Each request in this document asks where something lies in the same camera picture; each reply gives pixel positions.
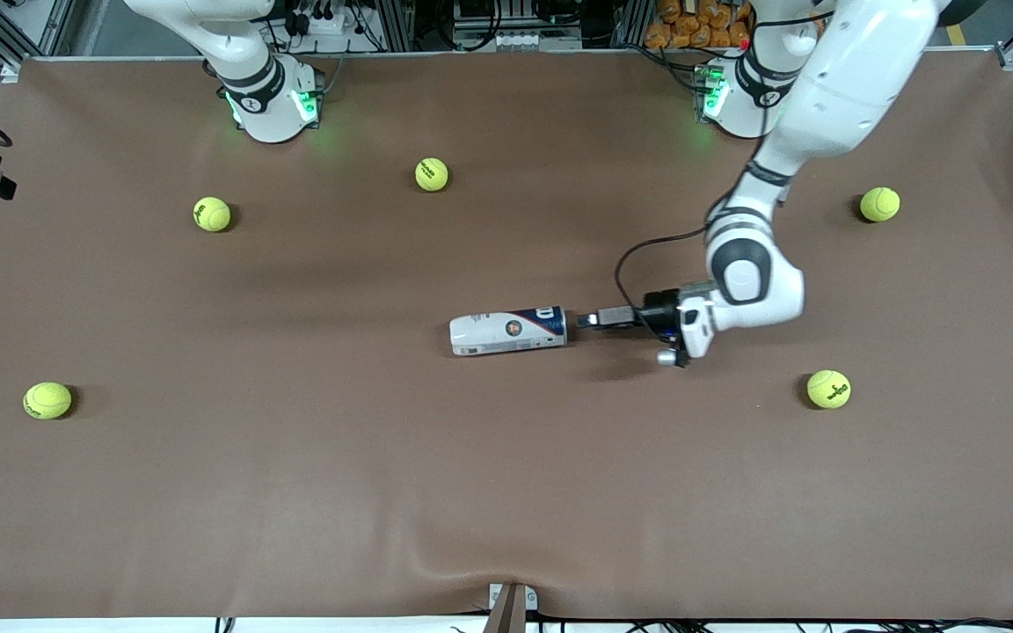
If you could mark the aluminium frame post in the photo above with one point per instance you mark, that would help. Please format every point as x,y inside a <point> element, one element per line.
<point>632,22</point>
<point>397,22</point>

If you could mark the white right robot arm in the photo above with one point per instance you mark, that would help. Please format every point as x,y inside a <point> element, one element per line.
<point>269,97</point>

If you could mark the brown table cloth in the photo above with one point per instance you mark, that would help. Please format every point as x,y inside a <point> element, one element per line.
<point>506,483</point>

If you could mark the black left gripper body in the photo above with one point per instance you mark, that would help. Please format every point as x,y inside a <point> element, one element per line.
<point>654,314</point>

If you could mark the grey electronics box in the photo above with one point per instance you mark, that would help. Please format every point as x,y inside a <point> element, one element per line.
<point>515,26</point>

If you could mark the white power strip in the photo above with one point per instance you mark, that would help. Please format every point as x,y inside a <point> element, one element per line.
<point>324,21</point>

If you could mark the orange bagged objects pile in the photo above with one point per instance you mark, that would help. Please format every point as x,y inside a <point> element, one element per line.
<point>700,25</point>

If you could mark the white blue tennis ball can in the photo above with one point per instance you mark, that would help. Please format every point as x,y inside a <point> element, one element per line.
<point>506,332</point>

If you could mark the yellow-green tennis ball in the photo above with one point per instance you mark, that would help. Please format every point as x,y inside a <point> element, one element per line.
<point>432,174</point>
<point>828,389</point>
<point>47,400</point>
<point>212,214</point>
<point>879,204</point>

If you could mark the grey metal mount bracket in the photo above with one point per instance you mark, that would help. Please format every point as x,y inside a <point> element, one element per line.
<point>512,605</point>

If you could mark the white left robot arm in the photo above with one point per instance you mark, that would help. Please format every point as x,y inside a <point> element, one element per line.
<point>841,88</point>

